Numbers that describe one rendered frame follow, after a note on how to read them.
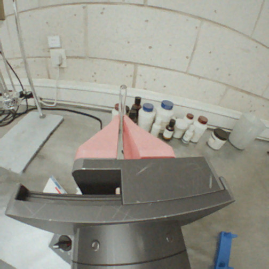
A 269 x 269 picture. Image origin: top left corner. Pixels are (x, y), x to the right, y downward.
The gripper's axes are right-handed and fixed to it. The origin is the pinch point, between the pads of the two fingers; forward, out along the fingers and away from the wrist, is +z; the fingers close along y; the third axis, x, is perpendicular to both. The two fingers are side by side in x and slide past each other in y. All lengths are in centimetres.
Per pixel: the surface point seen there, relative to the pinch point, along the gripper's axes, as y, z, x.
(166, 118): -19.1, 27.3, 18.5
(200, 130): -32.8, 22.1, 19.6
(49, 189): 17.5, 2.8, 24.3
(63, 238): 10.7, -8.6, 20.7
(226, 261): -24.9, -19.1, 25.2
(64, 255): 10.7, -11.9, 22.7
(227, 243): -27.0, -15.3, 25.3
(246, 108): -68, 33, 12
